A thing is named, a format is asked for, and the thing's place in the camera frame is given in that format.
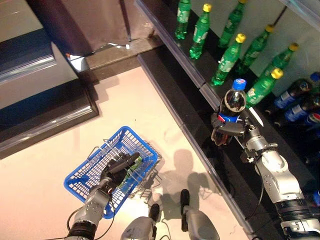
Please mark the green Sprite bottle yellow cap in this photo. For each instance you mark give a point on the green Sprite bottle yellow cap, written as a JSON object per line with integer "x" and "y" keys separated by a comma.
{"x": 200, "y": 32}
{"x": 227, "y": 62}
{"x": 182, "y": 20}
{"x": 255, "y": 47}
{"x": 262, "y": 87}
{"x": 230, "y": 25}
{"x": 280, "y": 60}

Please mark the blue plastic shopping basket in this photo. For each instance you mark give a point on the blue plastic shopping basket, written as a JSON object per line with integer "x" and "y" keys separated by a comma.
{"x": 75, "y": 192}

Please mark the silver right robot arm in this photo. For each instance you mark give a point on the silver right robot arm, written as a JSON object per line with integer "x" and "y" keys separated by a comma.
{"x": 275, "y": 170}

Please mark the shiny silver post base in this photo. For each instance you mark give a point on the shiny silver post base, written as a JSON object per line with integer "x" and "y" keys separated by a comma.
{"x": 76, "y": 61}

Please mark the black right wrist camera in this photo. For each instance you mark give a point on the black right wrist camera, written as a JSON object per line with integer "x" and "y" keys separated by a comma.
{"x": 246, "y": 157}

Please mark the silver right robot leg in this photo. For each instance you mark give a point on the silver right robot leg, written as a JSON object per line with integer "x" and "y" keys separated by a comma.
{"x": 200, "y": 225}

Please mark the silver left robot leg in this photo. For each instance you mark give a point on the silver left robot leg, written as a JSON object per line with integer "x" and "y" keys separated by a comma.
{"x": 137, "y": 230}

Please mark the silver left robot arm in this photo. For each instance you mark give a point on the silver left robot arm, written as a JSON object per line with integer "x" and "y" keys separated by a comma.
{"x": 92, "y": 205}

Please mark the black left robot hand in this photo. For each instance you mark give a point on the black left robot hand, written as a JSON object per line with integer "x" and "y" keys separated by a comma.
{"x": 117, "y": 167}

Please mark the dark maroon curtain panel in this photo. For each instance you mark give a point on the dark maroon curtain panel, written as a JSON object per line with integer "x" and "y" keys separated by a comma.
{"x": 50, "y": 22}

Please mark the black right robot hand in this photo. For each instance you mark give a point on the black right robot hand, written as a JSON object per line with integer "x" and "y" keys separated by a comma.
{"x": 230, "y": 130}

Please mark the silver robot leg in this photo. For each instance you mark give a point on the silver robot leg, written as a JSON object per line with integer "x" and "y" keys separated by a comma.
{"x": 200, "y": 225}
{"x": 137, "y": 230}

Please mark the dark stone floor sill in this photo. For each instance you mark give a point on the dark stone floor sill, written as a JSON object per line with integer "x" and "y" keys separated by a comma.
{"x": 112, "y": 57}

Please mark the dark Pepsi bottle blue label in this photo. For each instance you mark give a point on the dark Pepsi bottle blue label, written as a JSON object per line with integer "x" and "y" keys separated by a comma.
{"x": 317, "y": 195}
{"x": 287, "y": 96}
{"x": 313, "y": 118}
{"x": 233, "y": 100}
{"x": 297, "y": 110}

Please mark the green bottle in basket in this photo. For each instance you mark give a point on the green bottle in basket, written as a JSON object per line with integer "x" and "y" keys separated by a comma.
{"x": 137, "y": 162}

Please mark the grey brown curtain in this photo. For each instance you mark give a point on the grey brown curtain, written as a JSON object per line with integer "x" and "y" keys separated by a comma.
{"x": 100, "y": 20}

